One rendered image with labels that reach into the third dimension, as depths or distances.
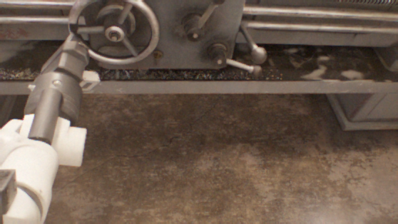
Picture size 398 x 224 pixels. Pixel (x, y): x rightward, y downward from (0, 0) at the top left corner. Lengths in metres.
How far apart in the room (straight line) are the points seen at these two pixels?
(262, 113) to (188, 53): 0.74
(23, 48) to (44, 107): 0.72
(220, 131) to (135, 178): 0.44
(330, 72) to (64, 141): 0.97
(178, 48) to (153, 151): 0.59
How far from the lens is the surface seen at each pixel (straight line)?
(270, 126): 1.47
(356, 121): 1.65
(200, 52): 0.86
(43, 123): 0.49
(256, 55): 0.73
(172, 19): 0.79
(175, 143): 1.33
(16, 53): 1.20
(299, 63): 1.19
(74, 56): 0.63
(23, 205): 0.33
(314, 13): 0.98
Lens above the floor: 1.12
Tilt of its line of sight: 51 degrees down
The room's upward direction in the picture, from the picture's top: 9 degrees clockwise
